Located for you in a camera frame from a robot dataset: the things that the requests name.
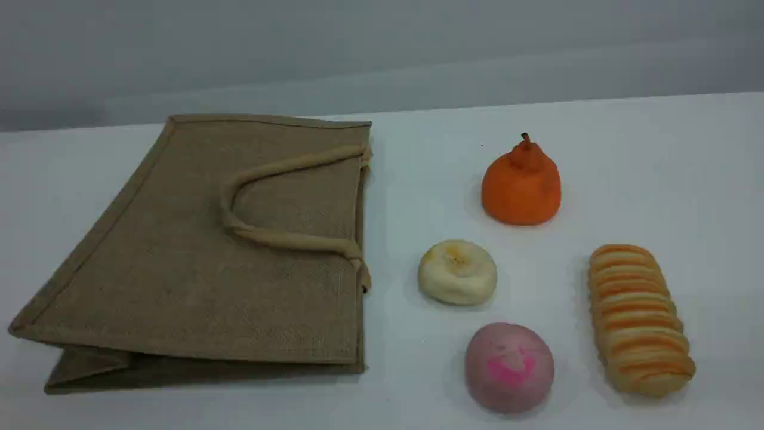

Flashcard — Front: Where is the pale round egg yolk pastry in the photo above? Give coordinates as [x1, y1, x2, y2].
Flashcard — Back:
[417, 239, 498, 306]

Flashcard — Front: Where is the brown jute tote bag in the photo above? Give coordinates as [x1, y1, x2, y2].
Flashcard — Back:
[7, 113, 374, 396]

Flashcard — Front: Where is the orange tangerine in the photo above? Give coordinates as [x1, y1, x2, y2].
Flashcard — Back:
[481, 133, 562, 226]

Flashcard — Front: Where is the pink round bun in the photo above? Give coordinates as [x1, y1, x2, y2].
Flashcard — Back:
[464, 322, 555, 414]

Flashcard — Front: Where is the long orange striped bread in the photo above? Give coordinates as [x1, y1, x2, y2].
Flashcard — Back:
[587, 244, 697, 398]

